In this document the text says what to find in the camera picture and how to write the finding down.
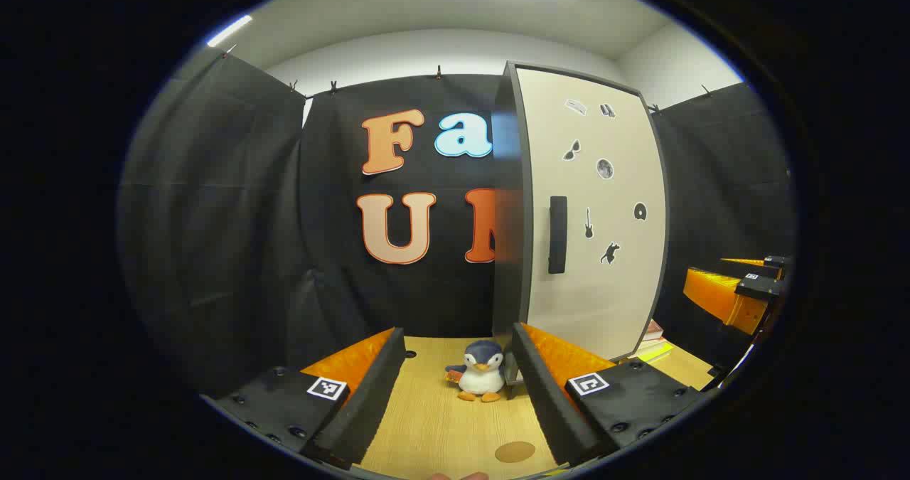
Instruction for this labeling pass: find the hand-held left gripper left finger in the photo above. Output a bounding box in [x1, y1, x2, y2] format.
[205, 327, 407, 471]

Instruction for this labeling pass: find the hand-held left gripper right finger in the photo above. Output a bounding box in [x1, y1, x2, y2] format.
[510, 321, 715, 468]

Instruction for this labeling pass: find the round brown coaster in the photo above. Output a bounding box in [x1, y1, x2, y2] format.
[495, 441, 536, 464]

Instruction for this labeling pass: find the grey cabinet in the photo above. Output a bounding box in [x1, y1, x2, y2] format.
[491, 59, 673, 387]

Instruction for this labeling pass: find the black door handle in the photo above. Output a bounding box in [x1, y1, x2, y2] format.
[548, 196, 568, 275]

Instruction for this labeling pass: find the penguin plush toy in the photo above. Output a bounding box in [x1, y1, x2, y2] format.
[445, 339, 508, 403]

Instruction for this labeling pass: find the yellow book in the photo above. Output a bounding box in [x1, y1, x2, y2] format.
[629, 341, 675, 364]

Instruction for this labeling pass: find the black backdrop cloth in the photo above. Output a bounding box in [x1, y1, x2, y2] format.
[117, 52, 796, 399]

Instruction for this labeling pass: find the row of black cloth clips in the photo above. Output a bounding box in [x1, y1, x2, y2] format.
[222, 45, 713, 114]

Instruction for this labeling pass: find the ceiling light strip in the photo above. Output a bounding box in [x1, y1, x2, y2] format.
[206, 14, 254, 48]

